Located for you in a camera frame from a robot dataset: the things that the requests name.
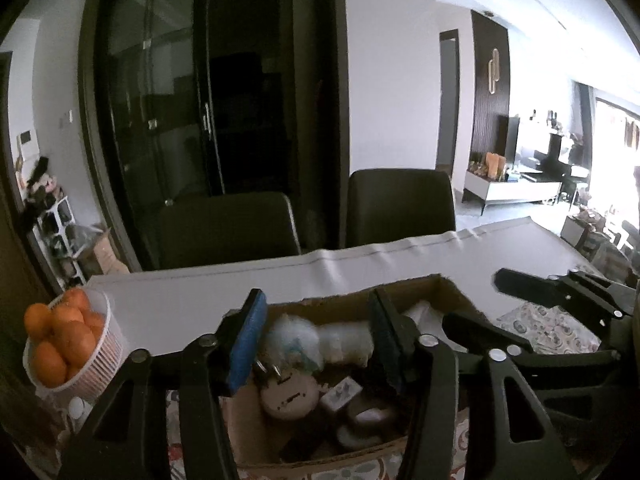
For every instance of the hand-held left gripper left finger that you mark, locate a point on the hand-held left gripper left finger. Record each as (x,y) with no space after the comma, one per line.
(247,340)

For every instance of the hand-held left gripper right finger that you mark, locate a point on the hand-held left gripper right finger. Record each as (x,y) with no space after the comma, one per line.
(386,340)

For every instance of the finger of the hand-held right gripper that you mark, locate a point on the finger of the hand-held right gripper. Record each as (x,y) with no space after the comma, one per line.
(540,287)
(480,332)

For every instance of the brown cardboard box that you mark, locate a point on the brown cardboard box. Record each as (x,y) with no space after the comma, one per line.
(250,430)

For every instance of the white table cover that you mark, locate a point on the white table cover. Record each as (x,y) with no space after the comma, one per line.
(200,300)

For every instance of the white plush toy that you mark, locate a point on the white plush toy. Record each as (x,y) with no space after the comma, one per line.
(320,340)

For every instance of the round beige disc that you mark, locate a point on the round beige disc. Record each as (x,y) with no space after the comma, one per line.
(290,396)

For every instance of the small white printed box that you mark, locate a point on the small white printed box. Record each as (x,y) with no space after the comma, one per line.
(341,394)

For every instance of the white television console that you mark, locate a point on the white television console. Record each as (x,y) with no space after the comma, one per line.
(510,190)

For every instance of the dark dining chair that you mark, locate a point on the dark dining chair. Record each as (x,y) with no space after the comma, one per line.
(225,230)
(400,207)

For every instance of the brown paper bag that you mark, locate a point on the brown paper bag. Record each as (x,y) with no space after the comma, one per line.
(495,165)

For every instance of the white plastic basket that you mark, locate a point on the white plastic basket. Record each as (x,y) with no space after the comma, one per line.
(102,360)

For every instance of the flat black television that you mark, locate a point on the flat black television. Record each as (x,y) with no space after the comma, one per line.
(511,140)

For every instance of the small brown carton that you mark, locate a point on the small brown carton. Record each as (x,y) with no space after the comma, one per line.
(107,252)

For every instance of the pile of oranges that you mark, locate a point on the pile of oranges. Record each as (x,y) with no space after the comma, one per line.
(65,340)

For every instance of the white shelf rack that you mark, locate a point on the white shelf rack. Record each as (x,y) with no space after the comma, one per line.
(55,240)

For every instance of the dark glass double door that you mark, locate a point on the dark glass double door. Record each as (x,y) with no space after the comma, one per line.
(210,100)

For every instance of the dark wood wall panel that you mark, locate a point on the dark wood wall panel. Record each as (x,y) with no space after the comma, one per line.
(490,85)

